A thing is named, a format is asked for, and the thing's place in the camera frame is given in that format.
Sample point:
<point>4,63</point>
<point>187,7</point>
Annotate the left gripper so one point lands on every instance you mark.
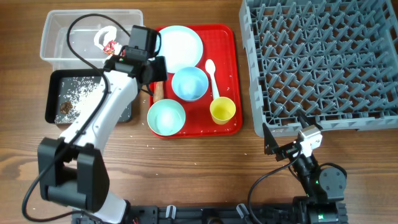
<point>162,68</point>

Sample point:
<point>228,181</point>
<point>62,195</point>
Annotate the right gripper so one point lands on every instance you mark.
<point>271,146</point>

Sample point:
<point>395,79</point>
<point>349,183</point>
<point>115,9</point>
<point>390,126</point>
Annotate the light blue rice bowl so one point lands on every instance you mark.
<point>190,83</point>

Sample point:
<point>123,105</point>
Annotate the red snack wrapper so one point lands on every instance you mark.
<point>112,48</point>

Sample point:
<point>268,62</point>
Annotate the green bowl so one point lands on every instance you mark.
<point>166,117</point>

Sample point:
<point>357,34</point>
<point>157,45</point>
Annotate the brown food scrap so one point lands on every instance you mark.
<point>66,107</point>

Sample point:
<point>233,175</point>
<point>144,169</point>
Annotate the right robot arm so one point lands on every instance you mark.
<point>324,184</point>

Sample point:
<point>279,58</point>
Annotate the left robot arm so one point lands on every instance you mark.
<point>71,168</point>

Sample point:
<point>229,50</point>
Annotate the grey dishwasher rack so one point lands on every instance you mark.
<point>335,61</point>

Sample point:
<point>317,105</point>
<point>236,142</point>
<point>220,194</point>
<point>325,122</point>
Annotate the brown carrot stick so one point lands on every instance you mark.
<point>158,92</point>

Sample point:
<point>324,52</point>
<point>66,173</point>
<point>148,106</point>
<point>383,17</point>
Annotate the light blue plate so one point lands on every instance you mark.
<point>181,46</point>

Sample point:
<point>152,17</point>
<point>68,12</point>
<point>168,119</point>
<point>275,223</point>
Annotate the white plastic spoon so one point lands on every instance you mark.
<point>211,69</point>

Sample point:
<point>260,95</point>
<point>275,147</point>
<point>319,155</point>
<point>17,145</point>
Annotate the yellow cup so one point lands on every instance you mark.
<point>222,109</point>

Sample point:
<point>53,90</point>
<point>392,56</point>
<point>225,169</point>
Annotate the red serving tray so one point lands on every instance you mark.
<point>218,44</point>

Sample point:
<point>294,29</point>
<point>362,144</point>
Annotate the spilled white rice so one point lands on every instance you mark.
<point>78,91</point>

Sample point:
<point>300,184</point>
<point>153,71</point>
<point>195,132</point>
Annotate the black plastic tray bin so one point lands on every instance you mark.
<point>53,88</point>

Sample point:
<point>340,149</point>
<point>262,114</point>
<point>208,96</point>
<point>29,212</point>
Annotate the clear plastic bin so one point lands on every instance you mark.
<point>78,28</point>

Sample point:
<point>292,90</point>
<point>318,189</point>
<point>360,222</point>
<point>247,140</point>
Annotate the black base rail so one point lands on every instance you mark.
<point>217,214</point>

